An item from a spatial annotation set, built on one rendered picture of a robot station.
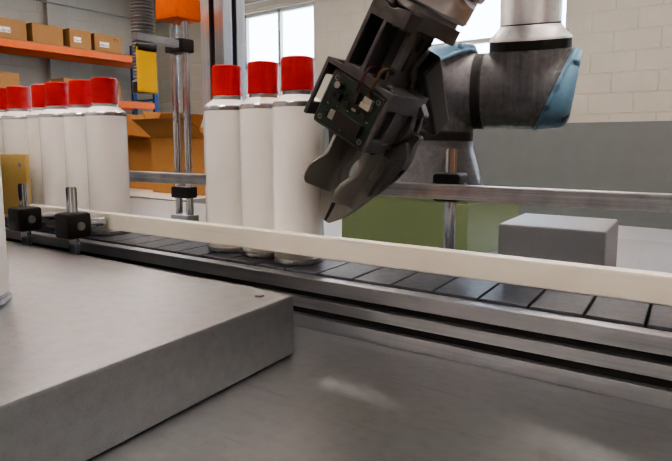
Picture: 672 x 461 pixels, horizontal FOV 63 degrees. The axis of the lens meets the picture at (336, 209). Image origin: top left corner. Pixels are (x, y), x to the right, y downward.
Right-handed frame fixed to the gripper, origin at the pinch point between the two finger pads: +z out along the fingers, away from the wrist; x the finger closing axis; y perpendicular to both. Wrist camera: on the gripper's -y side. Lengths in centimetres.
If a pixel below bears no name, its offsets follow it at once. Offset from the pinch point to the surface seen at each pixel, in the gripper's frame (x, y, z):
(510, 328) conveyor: 20.1, 5.3, -3.2
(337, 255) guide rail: 4.6, 4.8, 1.4
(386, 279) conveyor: 9.2, 3.1, 1.1
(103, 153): -32.0, 2.5, 12.4
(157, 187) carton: -143, -118, 97
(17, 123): -52, 3, 19
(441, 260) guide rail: 12.9, 4.8, -4.1
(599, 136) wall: -50, -542, 12
